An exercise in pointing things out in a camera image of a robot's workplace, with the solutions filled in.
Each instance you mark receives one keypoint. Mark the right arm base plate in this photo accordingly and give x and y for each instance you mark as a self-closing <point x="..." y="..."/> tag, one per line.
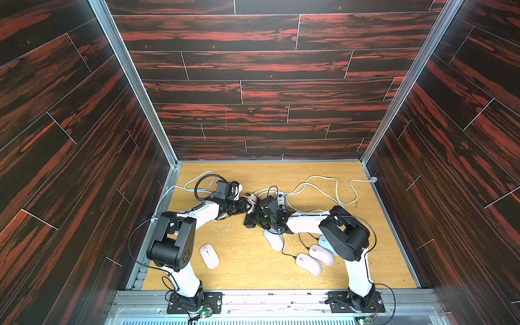
<point x="342" y="302"/>

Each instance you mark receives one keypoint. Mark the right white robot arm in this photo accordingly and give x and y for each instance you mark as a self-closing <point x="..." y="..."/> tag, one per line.
<point x="345" y="234"/>

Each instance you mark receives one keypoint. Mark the white mouse centre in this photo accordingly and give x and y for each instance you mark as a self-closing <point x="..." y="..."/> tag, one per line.
<point x="275" y="240"/>

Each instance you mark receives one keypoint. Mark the aluminium frame post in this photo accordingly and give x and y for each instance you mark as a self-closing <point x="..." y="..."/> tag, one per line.
<point x="150" y="123"/>
<point x="438" y="30"/>

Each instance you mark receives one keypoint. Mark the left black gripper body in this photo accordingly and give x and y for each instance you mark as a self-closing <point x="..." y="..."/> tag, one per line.
<point x="233" y="206"/>

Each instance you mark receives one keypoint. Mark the pink mouse rear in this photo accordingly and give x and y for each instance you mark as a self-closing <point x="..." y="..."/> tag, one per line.
<point x="322" y="255"/>

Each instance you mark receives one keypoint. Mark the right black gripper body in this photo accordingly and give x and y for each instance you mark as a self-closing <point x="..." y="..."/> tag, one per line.
<point x="256" y="215"/>

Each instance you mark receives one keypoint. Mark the aluminium frame right post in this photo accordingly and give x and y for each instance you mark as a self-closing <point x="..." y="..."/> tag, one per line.
<point x="438" y="30"/>

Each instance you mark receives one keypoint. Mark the light blue mouse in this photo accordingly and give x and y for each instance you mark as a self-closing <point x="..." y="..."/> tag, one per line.
<point x="324" y="243"/>

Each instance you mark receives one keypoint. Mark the aluminium frame left post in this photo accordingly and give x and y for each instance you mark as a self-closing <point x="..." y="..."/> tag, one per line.
<point x="150" y="123"/>

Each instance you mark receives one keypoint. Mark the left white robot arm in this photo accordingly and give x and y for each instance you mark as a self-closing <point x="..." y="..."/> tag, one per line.
<point x="172" y="244"/>

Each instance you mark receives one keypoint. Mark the white power strip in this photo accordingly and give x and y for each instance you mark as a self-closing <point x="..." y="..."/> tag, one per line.
<point x="280" y="199"/>

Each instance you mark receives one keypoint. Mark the white wireless mouse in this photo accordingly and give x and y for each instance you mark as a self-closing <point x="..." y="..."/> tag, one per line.
<point x="209" y="256"/>

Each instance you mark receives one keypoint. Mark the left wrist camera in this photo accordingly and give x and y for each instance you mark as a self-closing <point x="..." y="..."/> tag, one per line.
<point x="227" y="190"/>

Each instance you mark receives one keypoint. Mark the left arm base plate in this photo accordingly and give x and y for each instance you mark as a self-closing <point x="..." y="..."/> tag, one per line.
<point x="204" y="304"/>

